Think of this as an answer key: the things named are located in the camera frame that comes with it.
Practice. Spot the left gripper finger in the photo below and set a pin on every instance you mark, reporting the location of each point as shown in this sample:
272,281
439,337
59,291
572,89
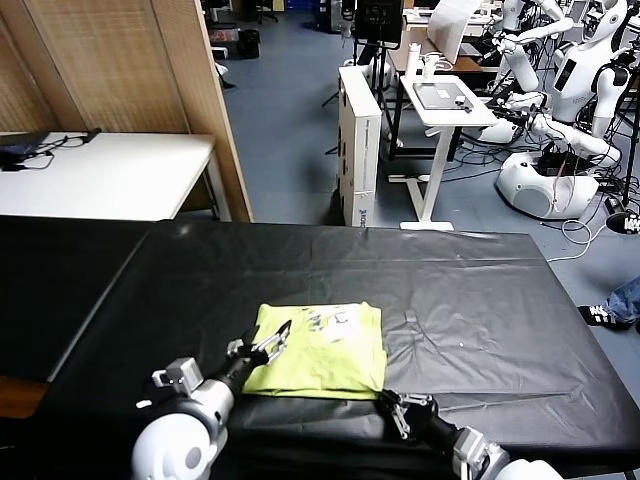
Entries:
272,345
244,342

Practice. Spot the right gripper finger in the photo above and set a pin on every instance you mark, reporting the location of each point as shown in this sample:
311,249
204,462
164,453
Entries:
395,415
417,400

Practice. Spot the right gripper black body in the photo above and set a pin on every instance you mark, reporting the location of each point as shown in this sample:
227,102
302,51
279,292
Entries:
435,425

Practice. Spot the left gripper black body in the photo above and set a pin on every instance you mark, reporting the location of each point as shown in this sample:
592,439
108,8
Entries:
237,372

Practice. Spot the yellow-green t-shirt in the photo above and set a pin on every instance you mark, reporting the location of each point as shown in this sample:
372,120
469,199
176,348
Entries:
325,360

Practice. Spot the white rounded robot base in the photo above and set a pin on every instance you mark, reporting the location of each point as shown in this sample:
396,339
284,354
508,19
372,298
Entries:
540,190

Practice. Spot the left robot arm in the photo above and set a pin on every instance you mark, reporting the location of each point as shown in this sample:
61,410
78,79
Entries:
185,435

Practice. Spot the tall white cardboard box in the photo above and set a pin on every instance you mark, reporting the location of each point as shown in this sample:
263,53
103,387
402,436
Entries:
361,150

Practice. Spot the white table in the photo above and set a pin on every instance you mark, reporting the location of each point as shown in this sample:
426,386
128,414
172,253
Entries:
110,175

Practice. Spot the blue jeans leg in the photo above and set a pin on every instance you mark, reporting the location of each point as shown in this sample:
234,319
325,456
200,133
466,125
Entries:
627,302

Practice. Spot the black power strip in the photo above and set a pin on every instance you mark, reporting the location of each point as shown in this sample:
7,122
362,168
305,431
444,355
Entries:
92,135

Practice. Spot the black white-printed shoe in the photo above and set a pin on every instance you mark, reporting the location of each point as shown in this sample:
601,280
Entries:
625,222

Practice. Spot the white standing desk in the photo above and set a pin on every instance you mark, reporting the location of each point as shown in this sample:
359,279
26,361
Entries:
450,117

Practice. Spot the black pouch device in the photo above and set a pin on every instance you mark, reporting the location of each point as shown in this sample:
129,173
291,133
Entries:
15,155

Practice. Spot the small black gadget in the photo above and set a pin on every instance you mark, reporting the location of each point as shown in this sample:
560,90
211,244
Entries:
464,104

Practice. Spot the grey laptop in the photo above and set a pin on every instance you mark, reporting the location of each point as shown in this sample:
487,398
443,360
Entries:
440,95

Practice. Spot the white bottle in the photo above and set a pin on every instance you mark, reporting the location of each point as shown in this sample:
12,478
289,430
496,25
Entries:
412,62

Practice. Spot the white cup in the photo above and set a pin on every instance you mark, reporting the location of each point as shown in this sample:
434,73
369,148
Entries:
429,70

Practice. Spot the brown wooden desk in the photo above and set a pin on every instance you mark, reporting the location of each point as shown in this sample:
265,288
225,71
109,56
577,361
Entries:
465,62

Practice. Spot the black monitor on stand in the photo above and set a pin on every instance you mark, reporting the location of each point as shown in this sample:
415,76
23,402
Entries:
378,20

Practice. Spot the white humanoid robot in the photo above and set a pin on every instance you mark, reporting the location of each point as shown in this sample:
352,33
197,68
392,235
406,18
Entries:
520,65
580,85

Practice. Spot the white curved panel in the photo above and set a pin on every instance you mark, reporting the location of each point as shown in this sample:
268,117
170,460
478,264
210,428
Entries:
450,30

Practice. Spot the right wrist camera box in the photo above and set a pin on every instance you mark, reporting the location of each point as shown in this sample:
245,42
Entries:
477,452

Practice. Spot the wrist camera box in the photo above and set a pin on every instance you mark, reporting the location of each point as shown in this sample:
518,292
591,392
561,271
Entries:
177,372
477,452

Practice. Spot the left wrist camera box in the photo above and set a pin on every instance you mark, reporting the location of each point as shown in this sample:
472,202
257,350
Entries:
177,372

